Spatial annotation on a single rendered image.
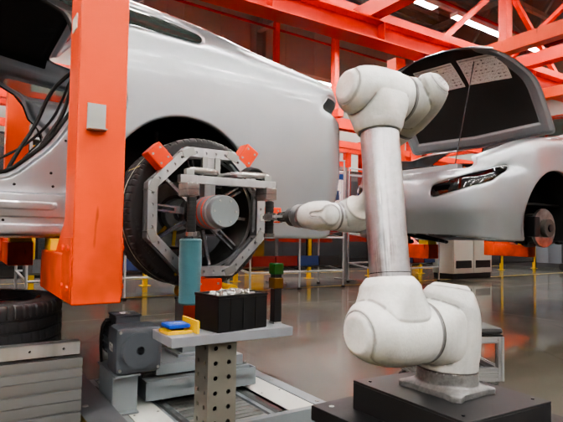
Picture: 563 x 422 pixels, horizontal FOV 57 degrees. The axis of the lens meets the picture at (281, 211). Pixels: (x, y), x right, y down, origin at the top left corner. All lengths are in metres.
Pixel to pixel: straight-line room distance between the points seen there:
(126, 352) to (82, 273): 0.39
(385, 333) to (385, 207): 0.30
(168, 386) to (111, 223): 0.77
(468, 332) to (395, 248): 0.28
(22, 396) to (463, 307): 1.38
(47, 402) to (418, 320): 1.24
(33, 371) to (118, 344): 0.31
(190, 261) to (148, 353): 0.38
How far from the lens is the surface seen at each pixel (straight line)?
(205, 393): 1.72
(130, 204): 2.17
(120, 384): 2.12
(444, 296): 1.36
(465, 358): 1.39
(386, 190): 1.28
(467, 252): 10.24
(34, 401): 1.93
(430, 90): 1.45
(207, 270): 2.20
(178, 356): 2.34
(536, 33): 5.64
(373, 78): 1.34
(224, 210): 2.07
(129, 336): 2.04
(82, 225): 1.79
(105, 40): 1.92
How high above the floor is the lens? 0.76
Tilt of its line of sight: 3 degrees up
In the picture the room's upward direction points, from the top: 1 degrees clockwise
